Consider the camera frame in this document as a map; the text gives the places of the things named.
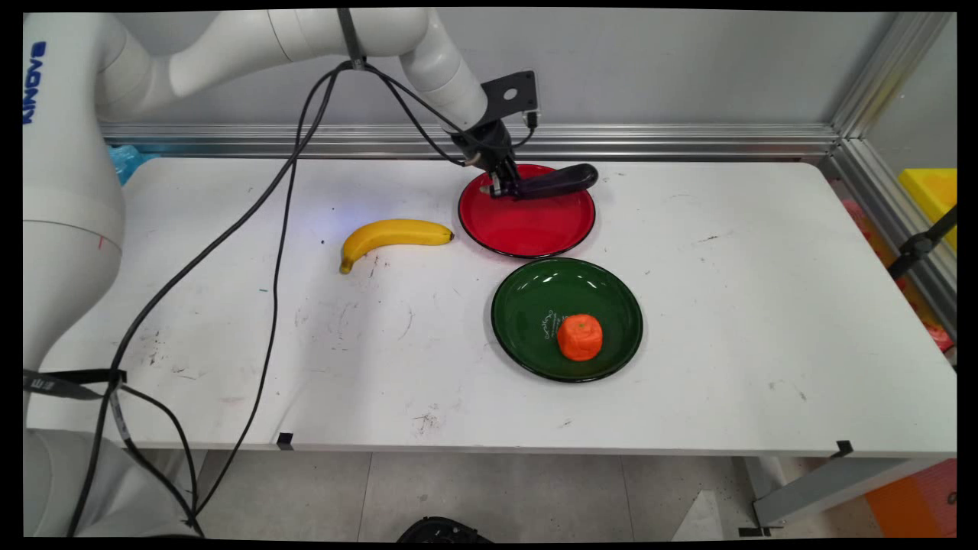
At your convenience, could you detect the horizontal aluminium frame rail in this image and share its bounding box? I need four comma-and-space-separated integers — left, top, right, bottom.
99, 124, 841, 162

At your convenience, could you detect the orange box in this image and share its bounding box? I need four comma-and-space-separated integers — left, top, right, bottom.
863, 458, 957, 539

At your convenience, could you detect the grey table leg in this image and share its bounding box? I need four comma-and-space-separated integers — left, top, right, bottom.
737, 456, 947, 529

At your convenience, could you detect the black strap on arm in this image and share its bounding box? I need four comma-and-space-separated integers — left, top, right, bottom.
23, 369, 128, 402

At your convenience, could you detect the blue plastic bag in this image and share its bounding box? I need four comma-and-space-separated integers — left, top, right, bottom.
107, 144, 159, 187

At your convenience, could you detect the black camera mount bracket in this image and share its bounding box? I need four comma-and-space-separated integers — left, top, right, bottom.
479, 70, 541, 129

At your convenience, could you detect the thin black cable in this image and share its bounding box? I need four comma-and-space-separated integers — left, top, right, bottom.
187, 73, 337, 528

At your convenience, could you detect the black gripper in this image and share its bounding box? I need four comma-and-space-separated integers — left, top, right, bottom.
449, 120, 526, 199

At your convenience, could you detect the black stand clamp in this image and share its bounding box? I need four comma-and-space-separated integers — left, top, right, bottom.
886, 205, 957, 280

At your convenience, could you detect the red round plate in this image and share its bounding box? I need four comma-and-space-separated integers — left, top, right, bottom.
458, 163, 597, 259

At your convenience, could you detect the dark purple eggplant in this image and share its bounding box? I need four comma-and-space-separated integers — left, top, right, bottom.
520, 163, 600, 202

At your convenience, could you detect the angled aluminium frame rail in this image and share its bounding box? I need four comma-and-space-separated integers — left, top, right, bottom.
821, 11, 957, 341

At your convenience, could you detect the black round floor object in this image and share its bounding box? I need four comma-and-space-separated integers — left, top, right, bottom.
397, 517, 495, 544

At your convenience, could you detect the green round plate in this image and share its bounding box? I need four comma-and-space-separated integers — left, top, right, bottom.
491, 257, 645, 383

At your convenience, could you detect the yellow banana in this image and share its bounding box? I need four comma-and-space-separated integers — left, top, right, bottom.
339, 218, 456, 274

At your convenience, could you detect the orange mandarin fruit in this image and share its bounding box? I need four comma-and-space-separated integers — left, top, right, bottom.
556, 314, 604, 362

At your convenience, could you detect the thick black cable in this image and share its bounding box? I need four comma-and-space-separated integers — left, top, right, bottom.
67, 61, 356, 538

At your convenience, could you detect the yellow plastic box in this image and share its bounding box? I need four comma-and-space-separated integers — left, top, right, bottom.
897, 168, 957, 253

